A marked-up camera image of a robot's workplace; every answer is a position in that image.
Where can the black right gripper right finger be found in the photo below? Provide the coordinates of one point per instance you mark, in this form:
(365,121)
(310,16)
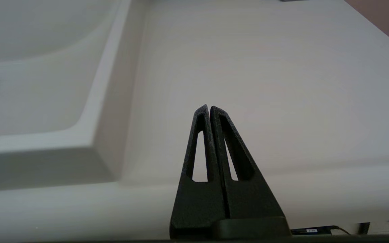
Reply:
(248,202)

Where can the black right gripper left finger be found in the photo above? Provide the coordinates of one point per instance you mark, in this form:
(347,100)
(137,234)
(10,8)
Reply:
(198,202)

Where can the white ceramic sink basin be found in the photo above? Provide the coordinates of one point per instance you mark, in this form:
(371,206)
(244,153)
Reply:
(46,84)

